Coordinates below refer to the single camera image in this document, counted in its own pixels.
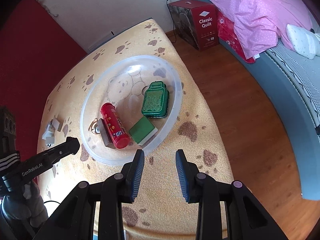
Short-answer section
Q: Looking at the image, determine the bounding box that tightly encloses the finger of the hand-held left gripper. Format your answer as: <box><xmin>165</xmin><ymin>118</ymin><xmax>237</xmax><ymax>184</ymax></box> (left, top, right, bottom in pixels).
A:
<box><xmin>36</xmin><ymin>137</ymin><xmax>80</xmax><ymax>165</ymax></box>

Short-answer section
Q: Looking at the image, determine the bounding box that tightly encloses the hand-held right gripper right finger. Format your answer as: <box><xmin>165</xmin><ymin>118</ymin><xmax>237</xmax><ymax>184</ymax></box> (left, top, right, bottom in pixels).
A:
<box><xmin>175</xmin><ymin>149</ymin><xmax>284</xmax><ymax>240</ymax></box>

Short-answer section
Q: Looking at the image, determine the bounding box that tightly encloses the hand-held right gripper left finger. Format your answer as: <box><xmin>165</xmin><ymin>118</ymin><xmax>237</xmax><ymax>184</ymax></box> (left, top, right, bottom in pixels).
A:
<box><xmin>32</xmin><ymin>149</ymin><xmax>145</xmax><ymax>240</ymax></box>

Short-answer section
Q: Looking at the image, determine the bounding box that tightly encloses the white plug adapter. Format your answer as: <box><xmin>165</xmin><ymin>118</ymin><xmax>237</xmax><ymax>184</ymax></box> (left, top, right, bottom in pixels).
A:
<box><xmin>46</xmin><ymin>119</ymin><xmax>59</xmax><ymax>137</ymax></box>

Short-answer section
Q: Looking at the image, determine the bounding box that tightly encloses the gold ring keychain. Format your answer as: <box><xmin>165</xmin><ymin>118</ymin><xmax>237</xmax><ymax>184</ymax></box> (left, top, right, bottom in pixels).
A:
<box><xmin>87</xmin><ymin>117</ymin><xmax>102</xmax><ymax>134</ymax></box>

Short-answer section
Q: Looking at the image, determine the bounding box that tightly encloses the brown wood block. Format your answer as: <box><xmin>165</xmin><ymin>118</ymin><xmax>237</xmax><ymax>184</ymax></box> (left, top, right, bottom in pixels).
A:
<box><xmin>98</xmin><ymin>118</ymin><xmax>118</xmax><ymax>148</ymax></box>

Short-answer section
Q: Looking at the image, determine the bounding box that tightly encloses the green white tile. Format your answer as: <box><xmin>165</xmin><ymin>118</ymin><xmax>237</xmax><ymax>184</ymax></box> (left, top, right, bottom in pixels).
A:
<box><xmin>129</xmin><ymin>116</ymin><xmax>158</xmax><ymax>146</ymax></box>

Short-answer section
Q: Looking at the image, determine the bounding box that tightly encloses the red candy tube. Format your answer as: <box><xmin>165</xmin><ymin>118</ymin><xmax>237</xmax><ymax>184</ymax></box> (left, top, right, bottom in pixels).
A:
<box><xmin>101</xmin><ymin>102</ymin><xmax>129</xmax><ymax>150</ymax></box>

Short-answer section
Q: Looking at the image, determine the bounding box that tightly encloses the green jar-shaped tin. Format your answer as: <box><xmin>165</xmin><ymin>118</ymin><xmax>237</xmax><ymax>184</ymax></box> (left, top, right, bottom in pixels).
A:
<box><xmin>141</xmin><ymin>80</ymin><xmax>170</xmax><ymax>120</ymax></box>

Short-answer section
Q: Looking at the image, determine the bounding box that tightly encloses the clear plastic bowl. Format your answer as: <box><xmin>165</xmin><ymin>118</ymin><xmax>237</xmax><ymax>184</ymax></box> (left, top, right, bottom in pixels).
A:
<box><xmin>80</xmin><ymin>54</ymin><xmax>183</xmax><ymax>167</ymax></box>

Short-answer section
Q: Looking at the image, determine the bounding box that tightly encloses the red floral cloth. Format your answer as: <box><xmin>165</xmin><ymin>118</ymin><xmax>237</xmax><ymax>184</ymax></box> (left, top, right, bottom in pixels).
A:
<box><xmin>216</xmin><ymin>10</ymin><xmax>260</xmax><ymax>64</ymax></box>

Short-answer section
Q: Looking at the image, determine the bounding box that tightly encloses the red quilt carton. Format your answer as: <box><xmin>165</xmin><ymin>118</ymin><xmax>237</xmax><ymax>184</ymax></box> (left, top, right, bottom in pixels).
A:
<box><xmin>167</xmin><ymin>0</ymin><xmax>220</xmax><ymax>52</ymax></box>

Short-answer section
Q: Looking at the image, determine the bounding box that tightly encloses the grey white mattress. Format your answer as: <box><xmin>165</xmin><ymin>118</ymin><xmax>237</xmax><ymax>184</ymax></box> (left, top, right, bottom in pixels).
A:
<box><xmin>265</xmin><ymin>40</ymin><xmax>320</xmax><ymax>130</ymax></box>

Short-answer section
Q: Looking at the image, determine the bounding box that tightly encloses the pink dotted quilt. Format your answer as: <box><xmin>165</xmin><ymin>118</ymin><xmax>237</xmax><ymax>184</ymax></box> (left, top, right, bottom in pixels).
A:
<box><xmin>199</xmin><ymin>0</ymin><xmax>314</xmax><ymax>60</ymax></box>

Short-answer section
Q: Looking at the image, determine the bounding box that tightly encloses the white dotted pillow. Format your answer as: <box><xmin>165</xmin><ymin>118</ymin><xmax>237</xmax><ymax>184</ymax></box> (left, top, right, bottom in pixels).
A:
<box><xmin>286</xmin><ymin>24</ymin><xmax>320</xmax><ymax>60</ymax></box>

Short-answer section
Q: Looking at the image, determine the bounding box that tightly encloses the black white striped strap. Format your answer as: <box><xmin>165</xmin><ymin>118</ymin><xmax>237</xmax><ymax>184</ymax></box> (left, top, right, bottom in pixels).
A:
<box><xmin>0</xmin><ymin>152</ymin><xmax>21</xmax><ymax>172</ymax></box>

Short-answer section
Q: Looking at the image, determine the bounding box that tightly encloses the white wall panel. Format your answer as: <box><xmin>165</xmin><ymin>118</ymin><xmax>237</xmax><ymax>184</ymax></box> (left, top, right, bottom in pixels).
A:
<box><xmin>89</xmin><ymin>31</ymin><xmax>113</xmax><ymax>52</ymax></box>

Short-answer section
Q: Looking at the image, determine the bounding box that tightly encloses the grey blue bed frame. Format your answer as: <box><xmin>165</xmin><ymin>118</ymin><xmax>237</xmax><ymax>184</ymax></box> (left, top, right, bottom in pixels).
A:
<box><xmin>184</xmin><ymin>0</ymin><xmax>320</xmax><ymax>200</ymax></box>

